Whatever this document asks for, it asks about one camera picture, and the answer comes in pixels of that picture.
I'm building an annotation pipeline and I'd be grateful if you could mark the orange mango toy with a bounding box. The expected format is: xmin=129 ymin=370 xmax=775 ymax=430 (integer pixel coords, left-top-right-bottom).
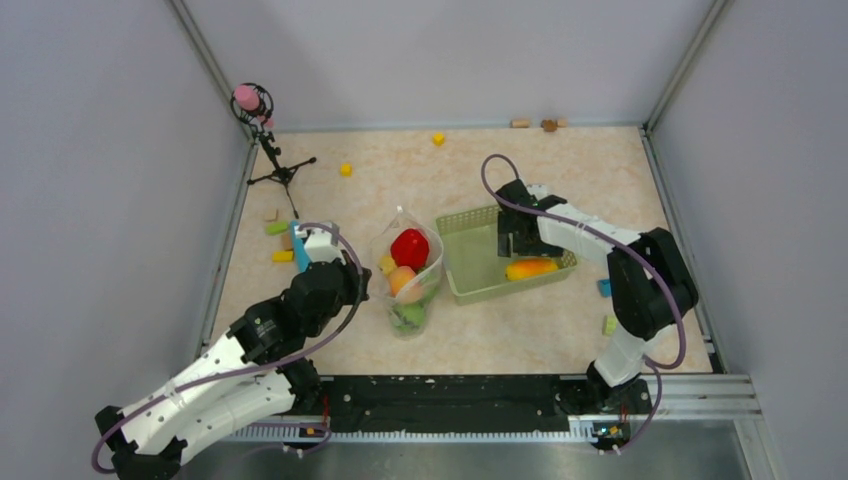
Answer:
xmin=505 ymin=258 xmax=559 ymax=282

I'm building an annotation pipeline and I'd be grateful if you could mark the yellow pear toy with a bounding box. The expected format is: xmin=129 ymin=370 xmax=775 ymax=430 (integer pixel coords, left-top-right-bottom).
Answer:
xmin=378 ymin=255 xmax=398 ymax=277

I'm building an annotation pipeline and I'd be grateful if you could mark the green wrinkled custard apple toy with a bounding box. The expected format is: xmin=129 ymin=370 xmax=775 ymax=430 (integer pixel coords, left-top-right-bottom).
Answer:
xmin=390 ymin=303 xmax=426 ymax=333

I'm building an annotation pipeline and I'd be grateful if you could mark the clear dotted zip top bag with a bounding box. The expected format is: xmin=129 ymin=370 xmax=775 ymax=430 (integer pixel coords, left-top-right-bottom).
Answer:
xmin=369 ymin=207 xmax=444 ymax=338

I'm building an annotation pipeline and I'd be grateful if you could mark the red bell pepper toy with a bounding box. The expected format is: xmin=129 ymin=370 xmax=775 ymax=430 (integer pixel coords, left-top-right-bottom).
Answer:
xmin=390 ymin=228 xmax=430 ymax=271

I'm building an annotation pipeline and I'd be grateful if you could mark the peach toy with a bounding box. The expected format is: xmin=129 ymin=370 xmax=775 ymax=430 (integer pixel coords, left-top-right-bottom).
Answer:
xmin=387 ymin=266 xmax=423 ymax=304

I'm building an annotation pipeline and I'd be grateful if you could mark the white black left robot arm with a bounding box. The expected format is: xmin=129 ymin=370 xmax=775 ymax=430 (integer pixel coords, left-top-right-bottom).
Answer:
xmin=90 ymin=254 xmax=372 ymax=479

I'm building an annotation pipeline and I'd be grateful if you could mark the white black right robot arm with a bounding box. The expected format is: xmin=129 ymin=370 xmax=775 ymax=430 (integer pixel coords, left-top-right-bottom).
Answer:
xmin=493 ymin=179 xmax=699 ymax=412

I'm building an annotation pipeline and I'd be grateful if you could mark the blue cylinder toy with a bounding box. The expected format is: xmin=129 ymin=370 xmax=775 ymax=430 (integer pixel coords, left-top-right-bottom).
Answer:
xmin=289 ymin=221 xmax=310 ymax=273

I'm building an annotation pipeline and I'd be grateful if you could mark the green perforated plastic basket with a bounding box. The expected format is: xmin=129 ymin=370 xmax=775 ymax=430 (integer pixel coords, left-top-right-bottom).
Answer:
xmin=435 ymin=205 xmax=579 ymax=306

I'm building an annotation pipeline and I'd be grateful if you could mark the yellow block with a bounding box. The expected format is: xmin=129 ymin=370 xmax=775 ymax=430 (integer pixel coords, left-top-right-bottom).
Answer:
xmin=271 ymin=250 xmax=294 ymax=263

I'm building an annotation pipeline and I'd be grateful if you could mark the brown wooden block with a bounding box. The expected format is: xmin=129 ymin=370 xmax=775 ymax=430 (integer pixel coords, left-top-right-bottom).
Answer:
xmin=280 ymin=233 xmax=293 ymax=251

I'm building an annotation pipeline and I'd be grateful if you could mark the blue building block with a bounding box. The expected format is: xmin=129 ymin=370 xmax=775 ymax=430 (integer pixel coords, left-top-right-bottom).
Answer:
xmin=597 ymin=279 xmax=612 ymax=298

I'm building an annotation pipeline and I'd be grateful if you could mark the brown wooden piece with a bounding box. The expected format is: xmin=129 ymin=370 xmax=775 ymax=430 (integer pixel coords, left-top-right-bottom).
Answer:
xmin=540 ymin=119 xmax=559 ymax=133

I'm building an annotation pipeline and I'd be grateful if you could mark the light green building block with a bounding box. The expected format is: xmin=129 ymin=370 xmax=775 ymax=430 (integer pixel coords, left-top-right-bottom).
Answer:
xmin=602 ymin=315 xmax=618 ymax=336

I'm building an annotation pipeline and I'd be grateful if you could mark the black tripod microphone stand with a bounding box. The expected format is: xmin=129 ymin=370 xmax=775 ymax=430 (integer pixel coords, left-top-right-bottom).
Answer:
xmin=229 ymin=82 xmax=317 ymax=220

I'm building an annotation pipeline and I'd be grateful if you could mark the pink foam microphone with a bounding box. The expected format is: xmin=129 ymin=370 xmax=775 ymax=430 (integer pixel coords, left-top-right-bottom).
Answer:
xmin=233 ymin=84 xmax=261 ymax=111

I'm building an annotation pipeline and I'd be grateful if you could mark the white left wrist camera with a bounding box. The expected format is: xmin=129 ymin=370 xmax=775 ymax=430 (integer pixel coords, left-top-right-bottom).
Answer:
xmin=298 ymin=222 xmax=343 ymax=265

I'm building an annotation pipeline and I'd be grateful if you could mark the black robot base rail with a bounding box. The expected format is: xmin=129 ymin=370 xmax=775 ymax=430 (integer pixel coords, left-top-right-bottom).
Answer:
xmin=283 ymin=354 xmax=654 ymax=452

